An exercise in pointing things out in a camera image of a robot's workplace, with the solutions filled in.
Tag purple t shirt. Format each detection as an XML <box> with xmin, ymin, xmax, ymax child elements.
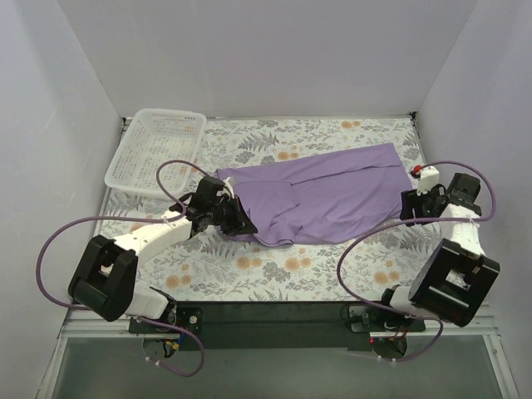
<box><xmin>216</xmin><ymin>143</ymin><xmax>412</xmax><ymax>248</ymax></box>

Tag white plastic basket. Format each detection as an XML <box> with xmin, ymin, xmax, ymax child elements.
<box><xmin>104</xmin><ymin>108</ymin><xmax>207</xmax><ymax>199</ymax></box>

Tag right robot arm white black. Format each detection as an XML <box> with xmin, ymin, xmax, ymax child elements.
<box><xmin>381</xmin><ymin>166</ymin><xmax>500</xmax><ymax>328</ymax></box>

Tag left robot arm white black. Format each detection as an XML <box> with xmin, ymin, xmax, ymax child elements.
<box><xmin>68</xmin><ymin>176</ymin><xmax>258</xmax><ymax>322</ymax></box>

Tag floral patterned table mat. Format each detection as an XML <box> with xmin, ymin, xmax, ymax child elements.
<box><xmin>84</xmin><ymin>117</ymin><xmax>469</xmax><ymax>303</ymax></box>

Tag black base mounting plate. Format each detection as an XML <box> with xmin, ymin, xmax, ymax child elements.
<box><xmin>128</xmin><ymin>302</ymin><xmax>426</xmax><ymax>353</ymax></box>

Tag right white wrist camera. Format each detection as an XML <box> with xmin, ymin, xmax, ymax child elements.
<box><xmin>410</xmin><ymin>165</ymin><xmax>440</xmax><ymax>195</ymax></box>

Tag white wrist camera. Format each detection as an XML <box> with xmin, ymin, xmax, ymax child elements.
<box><xmin>410</xmin><ymin>165</ymin><xmax>440</xmax><ymax>195</ymax></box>
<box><xmin>223</xmin><ymin>176</ymin><xmax>234</xmax><ymax>198</ymax></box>

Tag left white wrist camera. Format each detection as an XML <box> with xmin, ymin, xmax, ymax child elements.
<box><xmin>223</xmin><ymin>176</ymin><xmax>234</xmax><ymax>198</ymax></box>

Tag aluminium frame rail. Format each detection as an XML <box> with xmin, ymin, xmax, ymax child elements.
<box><xmin>472</xmin><ymin>303</ymin><xmax>520</xmax><ymax>398</ymax></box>

